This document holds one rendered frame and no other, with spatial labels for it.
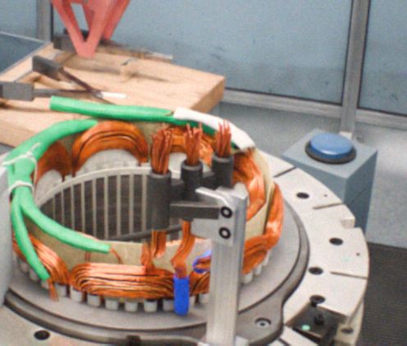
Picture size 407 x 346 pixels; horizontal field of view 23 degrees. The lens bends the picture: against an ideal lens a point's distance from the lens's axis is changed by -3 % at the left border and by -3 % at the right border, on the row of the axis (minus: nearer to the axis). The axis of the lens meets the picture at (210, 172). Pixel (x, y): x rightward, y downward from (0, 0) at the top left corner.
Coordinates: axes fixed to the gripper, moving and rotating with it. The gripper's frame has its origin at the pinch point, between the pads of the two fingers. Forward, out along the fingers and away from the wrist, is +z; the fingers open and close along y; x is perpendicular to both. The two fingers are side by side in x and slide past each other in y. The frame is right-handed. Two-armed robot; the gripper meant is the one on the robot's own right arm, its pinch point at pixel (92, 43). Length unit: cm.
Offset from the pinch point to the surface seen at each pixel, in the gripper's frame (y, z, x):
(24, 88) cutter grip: 11.4, 0.3, -1.0
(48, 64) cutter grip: 6.0, 0.3, -1.7
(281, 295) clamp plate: 31.2, -1.0, 30.3
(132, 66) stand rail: -0.5, 1.8, 4.2
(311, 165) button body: 2.5, 5.9, 24.1
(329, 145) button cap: 0.1, 4.7, 25.0
